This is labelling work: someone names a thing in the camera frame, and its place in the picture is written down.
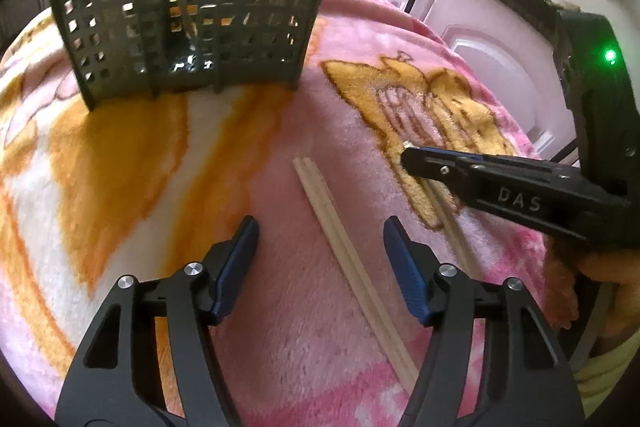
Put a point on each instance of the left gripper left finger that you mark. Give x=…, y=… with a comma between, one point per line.
x=114, y=379

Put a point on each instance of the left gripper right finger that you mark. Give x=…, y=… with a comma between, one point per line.
x=525, y=381

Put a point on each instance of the bare wooden chopstick pair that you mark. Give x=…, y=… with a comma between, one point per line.
x=356, y=275

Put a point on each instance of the right hand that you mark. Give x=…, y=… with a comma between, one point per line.
x=572, y=279

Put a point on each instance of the wrapped chopstick pair on blanket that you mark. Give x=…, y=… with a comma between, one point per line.
x=455, y=237

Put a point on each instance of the pink bear blanket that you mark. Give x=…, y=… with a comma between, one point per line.
x=146, y=185

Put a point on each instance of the dark green utensil basket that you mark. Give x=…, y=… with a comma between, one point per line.
x=121, y=48

